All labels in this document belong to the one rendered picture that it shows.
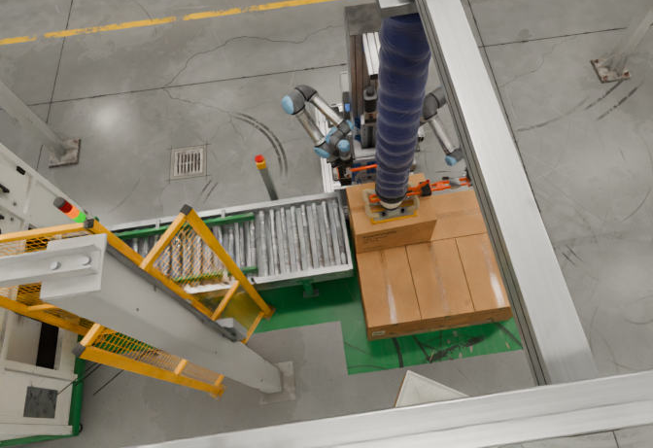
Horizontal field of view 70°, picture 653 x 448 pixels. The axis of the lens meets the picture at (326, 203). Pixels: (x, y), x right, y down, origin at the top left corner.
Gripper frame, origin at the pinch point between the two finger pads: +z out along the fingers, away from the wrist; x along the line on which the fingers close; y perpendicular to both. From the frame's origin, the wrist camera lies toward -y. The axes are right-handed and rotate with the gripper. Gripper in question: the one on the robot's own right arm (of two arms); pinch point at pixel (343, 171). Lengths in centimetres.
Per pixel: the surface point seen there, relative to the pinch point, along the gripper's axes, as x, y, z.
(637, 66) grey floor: 126, 337, 110
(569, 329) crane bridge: -164, 29, -195
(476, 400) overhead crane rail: -174, 3, -211
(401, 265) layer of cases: -62, 32, 55
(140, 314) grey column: -133, -77, -163
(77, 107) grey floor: 210, -278, 102
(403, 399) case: -159, 7, 8
